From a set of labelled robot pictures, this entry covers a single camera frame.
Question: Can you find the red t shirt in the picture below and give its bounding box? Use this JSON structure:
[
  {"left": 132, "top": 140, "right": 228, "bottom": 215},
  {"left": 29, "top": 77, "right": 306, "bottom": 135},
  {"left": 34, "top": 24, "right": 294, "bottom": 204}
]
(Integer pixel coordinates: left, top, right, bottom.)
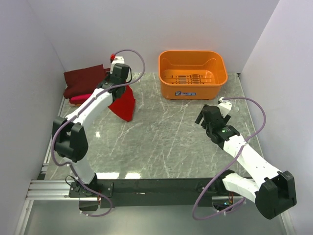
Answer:
[{"left": 109, "top": 86, "right": 135, "bottom": 122}]

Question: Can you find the orange plastic basket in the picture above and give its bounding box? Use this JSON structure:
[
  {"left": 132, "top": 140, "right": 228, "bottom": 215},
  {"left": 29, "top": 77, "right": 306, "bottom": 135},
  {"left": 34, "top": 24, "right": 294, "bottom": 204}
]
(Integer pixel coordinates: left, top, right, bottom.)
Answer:
[{"left": 158, "top": 50, "right": 228, "bottom": 100}]

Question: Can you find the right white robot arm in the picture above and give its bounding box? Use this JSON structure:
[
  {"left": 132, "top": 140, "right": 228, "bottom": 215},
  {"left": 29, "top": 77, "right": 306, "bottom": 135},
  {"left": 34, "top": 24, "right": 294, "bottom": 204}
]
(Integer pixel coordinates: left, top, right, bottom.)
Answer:
[{"left": 194, "top": 101, "right": 297, "bottom": 219}]

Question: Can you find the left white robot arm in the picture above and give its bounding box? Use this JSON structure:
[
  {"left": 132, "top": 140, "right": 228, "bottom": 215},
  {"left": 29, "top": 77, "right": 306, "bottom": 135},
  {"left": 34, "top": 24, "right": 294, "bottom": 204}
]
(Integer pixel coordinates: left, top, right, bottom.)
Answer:
[{"left": 53, "top": 63, "right": 135, "bottom": 197}]

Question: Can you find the folded maroon t shirt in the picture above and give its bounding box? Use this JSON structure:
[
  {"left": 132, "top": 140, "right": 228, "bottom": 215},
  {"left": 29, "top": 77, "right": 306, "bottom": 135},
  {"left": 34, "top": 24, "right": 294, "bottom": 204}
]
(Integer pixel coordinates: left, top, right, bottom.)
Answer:
[{"left": 64, "top": 65, "right": 110, "bottom": 99}]

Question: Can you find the folded pink t shirt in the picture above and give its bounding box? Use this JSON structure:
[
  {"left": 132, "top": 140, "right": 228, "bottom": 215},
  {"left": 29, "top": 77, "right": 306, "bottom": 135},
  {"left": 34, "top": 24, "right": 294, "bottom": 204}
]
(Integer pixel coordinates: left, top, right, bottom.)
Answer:
[{"left": 70, "top": 94, "right": 91, "bottom": 103}]

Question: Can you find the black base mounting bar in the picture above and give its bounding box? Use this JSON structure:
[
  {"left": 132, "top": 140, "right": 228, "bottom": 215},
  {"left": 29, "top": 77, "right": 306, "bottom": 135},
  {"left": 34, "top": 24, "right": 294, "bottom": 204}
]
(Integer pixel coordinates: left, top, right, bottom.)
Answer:
[{"left": 68, "top": 178, "right": 239, "bottom": 211}]

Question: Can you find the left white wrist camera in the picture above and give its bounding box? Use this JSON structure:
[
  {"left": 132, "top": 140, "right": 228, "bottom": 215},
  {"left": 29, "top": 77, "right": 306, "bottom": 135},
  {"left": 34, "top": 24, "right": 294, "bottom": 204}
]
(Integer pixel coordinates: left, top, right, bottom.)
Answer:
[{"left": 110, "top": 53, "right": 125, "bottom": 73}]

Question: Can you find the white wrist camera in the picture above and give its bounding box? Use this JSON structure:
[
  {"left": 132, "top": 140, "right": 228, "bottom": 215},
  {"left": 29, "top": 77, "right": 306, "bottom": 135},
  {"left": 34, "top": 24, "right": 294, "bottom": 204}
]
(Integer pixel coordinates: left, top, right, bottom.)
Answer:
[
  {"left": 217, "top": 97, "right": 232, "bottom": 118},
  {"left": 110, "top": 53, "right": 125, "bottom": 73}
]

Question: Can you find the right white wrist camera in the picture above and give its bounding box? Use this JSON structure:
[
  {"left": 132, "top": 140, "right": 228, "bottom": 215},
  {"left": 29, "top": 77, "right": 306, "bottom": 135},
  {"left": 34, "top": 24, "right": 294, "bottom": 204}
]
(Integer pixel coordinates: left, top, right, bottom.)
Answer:
[{"left": 217, "top": 97, "right": 232, "bottom": 118}]

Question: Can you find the aluminium rail frame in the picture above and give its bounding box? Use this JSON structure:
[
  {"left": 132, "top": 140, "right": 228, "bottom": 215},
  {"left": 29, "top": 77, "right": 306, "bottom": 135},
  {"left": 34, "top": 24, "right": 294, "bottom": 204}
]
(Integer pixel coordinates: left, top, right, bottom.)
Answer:
[{"left": 16, "top": 153, "right": 295, "bottom": 235}]

